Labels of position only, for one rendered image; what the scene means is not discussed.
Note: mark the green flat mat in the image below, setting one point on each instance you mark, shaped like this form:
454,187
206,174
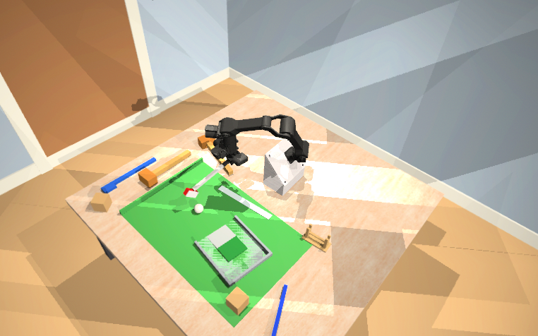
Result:
168,222

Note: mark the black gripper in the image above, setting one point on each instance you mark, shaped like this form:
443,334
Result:
234,155

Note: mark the tan cube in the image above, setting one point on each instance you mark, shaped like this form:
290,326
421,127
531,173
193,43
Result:
101,202
237,300

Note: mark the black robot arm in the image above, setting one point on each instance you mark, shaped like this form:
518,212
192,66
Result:
228,128

